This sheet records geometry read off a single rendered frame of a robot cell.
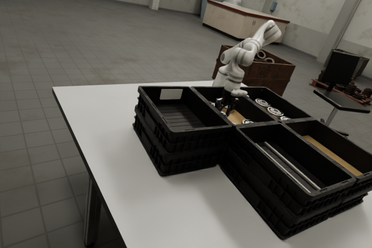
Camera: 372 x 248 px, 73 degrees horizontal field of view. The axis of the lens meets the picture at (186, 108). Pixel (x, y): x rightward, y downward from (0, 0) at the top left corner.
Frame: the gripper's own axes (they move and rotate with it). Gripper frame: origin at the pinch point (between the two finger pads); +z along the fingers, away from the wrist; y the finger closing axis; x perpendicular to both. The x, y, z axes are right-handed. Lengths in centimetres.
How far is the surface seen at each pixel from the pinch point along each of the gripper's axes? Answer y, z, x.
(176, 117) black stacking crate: 24.2, 3.4, -4.8
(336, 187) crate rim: -5, -6, 60
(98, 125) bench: 58, 16, -20
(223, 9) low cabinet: -481, 11, -682
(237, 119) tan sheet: -11.0, 3.6, 0.7
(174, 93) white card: 20.9, -2.8, -17.7
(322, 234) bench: -10, 17, 63
